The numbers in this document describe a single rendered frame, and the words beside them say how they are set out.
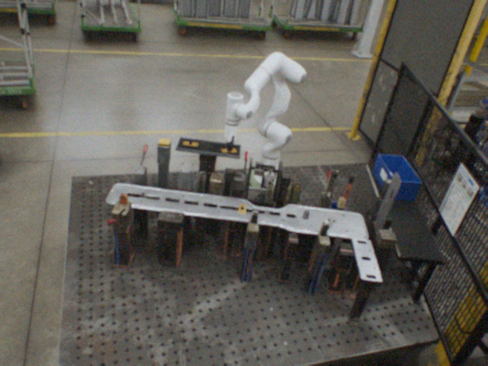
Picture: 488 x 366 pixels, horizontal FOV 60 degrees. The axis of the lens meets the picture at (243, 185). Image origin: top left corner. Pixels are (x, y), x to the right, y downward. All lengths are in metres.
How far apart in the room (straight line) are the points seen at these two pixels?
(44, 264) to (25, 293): 0.27
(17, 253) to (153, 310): 1.67
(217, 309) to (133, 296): 0.42
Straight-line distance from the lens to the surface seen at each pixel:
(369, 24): 9.20
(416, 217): 2.55
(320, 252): 2.14
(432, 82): 4.54
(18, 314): 3.19
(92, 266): 2.38
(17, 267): 3.49
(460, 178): 2.30
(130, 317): 2.14
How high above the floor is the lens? 2.37
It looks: 34 degrees down
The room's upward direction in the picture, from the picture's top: 8 degrees clockwise
